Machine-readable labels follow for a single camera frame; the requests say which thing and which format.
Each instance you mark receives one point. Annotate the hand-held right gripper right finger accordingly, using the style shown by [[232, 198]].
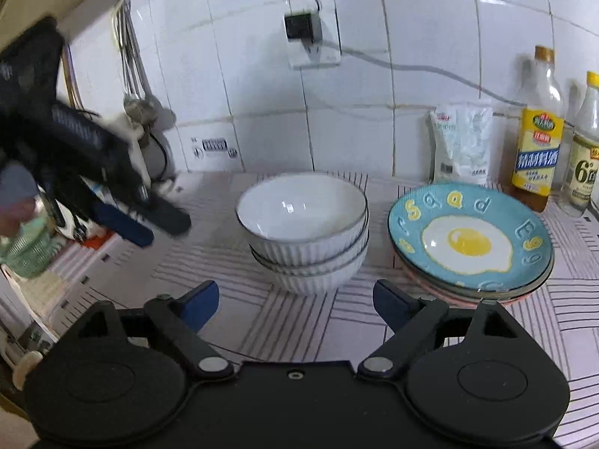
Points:
[[390, 306]]

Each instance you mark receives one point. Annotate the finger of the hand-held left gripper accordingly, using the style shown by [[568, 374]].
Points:
[[166, 217], [124, 227]]

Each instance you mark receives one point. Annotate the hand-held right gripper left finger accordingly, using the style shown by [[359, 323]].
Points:
[[203, 304]]

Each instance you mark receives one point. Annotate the white ribbed bowl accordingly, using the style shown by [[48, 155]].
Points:
[[299, 201], [309, 285], [304, 262]]

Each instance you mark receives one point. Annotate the blue fried egg plate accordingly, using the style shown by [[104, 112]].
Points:
[[468, 243]]

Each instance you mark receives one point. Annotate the white plate with lettering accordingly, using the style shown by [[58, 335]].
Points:
[[533, 288]]

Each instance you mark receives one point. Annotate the person's left hand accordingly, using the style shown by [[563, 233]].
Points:
[[16, 217]]

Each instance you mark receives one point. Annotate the striped tablecloth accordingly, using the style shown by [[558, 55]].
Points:
[[327, 327]]

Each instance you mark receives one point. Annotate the white kitchen appliance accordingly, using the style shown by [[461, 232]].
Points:
[[124, 126]]

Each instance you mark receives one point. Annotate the white plastic rack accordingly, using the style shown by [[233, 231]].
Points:
[[61, 290]]

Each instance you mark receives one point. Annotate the hanging metal spoon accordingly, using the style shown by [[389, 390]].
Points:
[[132, 105], [150, 102]]

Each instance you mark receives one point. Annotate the green ribbed container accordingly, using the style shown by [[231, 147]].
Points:
[[28, 252]]

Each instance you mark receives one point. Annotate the white plastic bag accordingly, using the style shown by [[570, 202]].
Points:
[[461, 145]]

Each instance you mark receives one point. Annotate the oil bottle with yellow label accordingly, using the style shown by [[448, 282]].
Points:
[[536, 149]]

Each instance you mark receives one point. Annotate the black power plug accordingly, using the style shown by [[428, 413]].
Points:
[[302, 25]]

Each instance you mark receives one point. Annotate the clear vinegar bottle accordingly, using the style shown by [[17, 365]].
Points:
[[582, 168]]

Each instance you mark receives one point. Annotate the wall label sticker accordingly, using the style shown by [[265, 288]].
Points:
[[213, 146]]

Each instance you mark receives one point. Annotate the white wall socket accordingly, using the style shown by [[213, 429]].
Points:
[[323, 56]]

